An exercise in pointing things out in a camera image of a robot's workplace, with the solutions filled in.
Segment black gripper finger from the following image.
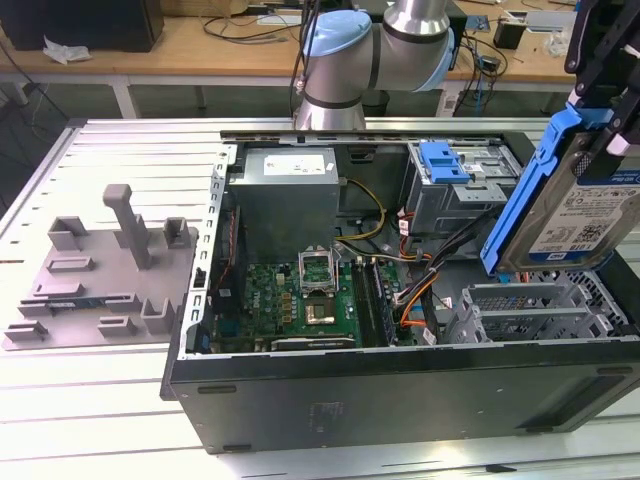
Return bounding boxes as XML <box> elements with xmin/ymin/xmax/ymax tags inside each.
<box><xmin>594</xmin><ymin>29</ymin><xmax>640</xmax><ymax>155</ymax></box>
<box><xmin>563</xmin><ymin>0</ymin><xmax>640</xmax><ymax>109</ymax></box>

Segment hard disk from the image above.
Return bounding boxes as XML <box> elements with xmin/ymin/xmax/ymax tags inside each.
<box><xmin>479</xmin><ymin>102</ymin><xmax>640</xmax><ymax>276</ymax></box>

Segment grey disk bay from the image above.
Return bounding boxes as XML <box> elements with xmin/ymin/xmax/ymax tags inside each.
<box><xmin>444</xmin><ymin>274</ymin><xmax>626</xmax><ymax>346</ymax></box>

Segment clear plastic packaging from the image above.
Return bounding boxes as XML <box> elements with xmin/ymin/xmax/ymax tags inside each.
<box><xmin>544</xmin><ymin>29</ymin><xmax>571</xmax><ymax>59</ymax></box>

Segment flat white box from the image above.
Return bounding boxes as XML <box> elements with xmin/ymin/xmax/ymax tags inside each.
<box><xmin>524</xmin><ymin>9</ymin><xmax>576</xmax><ymax>34</ymax></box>

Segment small black container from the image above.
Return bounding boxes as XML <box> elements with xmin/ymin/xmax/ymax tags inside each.
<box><xmin>493</xmin><ymin>14</ymin><xmax>529</xmax><ymax>50</ymax></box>

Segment blue drive latch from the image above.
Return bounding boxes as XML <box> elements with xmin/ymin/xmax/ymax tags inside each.
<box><xmin>419</xmin><ymin>142</ymin><xmax>474</xmax><ymax>185</ymax></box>

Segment grey optical drive cage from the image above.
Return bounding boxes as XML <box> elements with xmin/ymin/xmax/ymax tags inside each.
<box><xmin>404</xmin><ymin>141</ymin><xmax>526</xmax><ymax>246</ymax></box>

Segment green RAM stick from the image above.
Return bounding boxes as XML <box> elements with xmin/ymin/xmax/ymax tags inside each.
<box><xmin>370</xmin><ymin>258</ymin><xmax>399</xmax><ymax>346</ymax></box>
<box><xmin>45</xmin><ymin>298</ymin><xmax>109</xmax><ymax>312</ymax></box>

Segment metal socket cover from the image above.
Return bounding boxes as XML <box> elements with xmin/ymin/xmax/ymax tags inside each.
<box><xmin>297</xmin><ymin>245</ymin><xmax>340</xmax><ymax>296</ymax></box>

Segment grey power supply unit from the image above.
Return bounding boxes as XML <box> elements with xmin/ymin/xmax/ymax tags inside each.
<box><xmin>227</xmin><ymin>147</ymin><xmax>344</xmax><ymax>251</ymax></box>

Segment CPU socket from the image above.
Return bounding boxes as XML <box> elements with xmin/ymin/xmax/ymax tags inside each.
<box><xmin>303</xmin><ymin>298</ymin><xmax>337</xmax><ymax>326</ymax></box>

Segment black PC case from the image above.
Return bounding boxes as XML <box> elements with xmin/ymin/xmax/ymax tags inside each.
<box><xmin>159</xmin><ymin>128</ymin><xmax>640</xmax><ymax>455</ymax></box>

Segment black expansion slot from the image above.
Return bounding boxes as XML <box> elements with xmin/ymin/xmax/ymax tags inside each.
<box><xmin>271</xmin><ymin>337</ymin><xmax>359</xmax><ymax>352</ymax></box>

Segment green motherboard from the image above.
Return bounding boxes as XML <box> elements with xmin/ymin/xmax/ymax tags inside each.
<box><xmin>207</xmin><ymin>259</ymin><xmax>421</xmax><ymax>354</ymax></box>

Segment wooden desk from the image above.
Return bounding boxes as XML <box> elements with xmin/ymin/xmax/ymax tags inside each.
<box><xmin>0</xmin><ymin>0</ymin><xmax>640</xmax><ymax>121</ymax></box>

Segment black case fan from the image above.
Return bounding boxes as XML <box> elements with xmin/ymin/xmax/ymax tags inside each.
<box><xmin>212</xmin><ymin>204</ymin><xmax>250</xmax><ymax>321</ymax></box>

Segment large black computer box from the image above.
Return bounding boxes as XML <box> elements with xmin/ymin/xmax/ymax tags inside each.
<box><xmin>0</xmin><ymin>0</ymin><xmax>166</xmax><ymax>54</ymax></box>

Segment grey parts rack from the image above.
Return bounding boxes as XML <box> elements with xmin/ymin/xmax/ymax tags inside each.
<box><xmin>0</xmin><ymin>183</ymin><xmax>201</xmax><ymax>354</ymax></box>

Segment crumpled white paper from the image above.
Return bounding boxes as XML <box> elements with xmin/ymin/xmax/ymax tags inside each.
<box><xmin>42</xmin><ymin>34</ymin><xmax>94</xmax><ymax>66</ymax></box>

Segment black wire bundle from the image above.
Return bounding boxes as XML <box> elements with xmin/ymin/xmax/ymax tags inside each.
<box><xmin>419</xmin><ymin>212</ymin><xmax>501</xmax><ymax>346</ymax></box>

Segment yellow and black wires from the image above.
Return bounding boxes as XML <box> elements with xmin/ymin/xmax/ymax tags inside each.
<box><xmin>337</xmin><ymin>178</ymin><xmax>387</xmax><ymax>251</ymax></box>

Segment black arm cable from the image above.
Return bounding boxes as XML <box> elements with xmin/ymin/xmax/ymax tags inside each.
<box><xmin>292</xmin><ymin>0</ymin><xmax>322</xmax><ymax>99</ymax></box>

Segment orange wires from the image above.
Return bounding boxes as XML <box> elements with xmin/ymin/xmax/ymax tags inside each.
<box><xmin>397</xmin><ymin>277</ymin><xmax>436</xmax><ymax>329</ymax></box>

